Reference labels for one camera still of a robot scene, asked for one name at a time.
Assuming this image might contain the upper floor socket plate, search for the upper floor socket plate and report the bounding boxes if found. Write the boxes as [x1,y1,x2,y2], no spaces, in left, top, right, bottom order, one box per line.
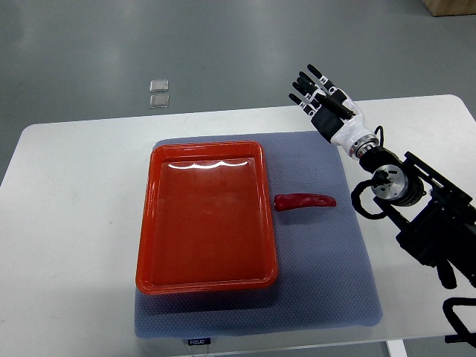
[149,80,169,93]

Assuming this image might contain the red plastic tray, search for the red plastic tray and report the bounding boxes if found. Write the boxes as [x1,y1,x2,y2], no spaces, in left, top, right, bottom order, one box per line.
[135,141,278,295]

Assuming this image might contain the blue-grey mesh mat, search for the blue-grey mesh mat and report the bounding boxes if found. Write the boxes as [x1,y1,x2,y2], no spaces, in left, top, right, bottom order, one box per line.
[135,132,382,339]

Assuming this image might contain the red chili pepper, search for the red chili pepper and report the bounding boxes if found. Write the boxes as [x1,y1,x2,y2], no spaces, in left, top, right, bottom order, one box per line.
[274,193,337,212]

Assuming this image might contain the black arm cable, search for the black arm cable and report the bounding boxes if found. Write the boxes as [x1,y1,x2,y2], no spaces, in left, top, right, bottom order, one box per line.
[350,178,390,219]

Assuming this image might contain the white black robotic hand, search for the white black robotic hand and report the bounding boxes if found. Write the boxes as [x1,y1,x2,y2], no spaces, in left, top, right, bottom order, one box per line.
[289,64,379,160]

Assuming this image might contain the wooden box corner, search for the wooden box corner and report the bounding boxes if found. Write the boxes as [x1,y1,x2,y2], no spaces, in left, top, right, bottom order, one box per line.
[422,0,475,16]

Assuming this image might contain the white table leg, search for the white table leg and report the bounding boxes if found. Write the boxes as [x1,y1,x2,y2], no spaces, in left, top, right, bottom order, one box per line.
[385,339,408,357]

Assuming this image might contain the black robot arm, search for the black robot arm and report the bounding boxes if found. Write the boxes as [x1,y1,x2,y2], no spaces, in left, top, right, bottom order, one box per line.
[351,126,475,290]

